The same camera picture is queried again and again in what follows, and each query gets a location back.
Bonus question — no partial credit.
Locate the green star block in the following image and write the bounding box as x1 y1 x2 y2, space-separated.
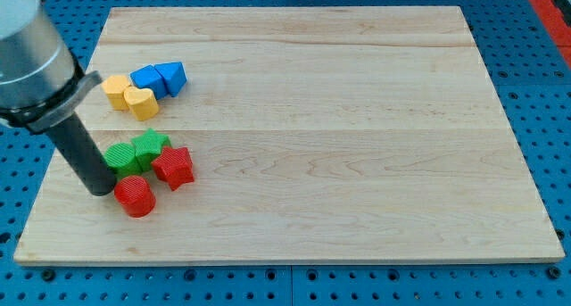
131 128 171 172

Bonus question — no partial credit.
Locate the green cylinder block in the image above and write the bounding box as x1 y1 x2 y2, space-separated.
103 143 142 180

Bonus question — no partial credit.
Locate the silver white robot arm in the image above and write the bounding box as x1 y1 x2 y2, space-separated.
1 0 102 133

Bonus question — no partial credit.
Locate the red star block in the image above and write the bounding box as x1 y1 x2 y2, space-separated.
151 146 194 191

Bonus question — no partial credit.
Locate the light wooden board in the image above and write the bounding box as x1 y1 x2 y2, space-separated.
14 6 565 267

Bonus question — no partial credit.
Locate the blue triangle block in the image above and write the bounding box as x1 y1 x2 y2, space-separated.
154 62 187 97

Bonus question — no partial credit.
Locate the yellow heart block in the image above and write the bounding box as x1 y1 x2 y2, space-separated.
124 87 160 121

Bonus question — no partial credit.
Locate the blue cube block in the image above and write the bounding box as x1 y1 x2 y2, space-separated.
129 65 168 100

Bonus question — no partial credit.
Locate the red cylinder block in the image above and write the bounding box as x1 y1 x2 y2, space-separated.
114 175 156 218

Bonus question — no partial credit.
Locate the yellow hexagon block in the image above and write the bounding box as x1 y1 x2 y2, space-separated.
101 75 131 111

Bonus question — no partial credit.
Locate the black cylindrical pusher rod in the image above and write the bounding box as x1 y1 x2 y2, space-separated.
46 114 117 196

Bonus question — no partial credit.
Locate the red strip at corner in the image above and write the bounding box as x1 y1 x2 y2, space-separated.
529 0 570 66

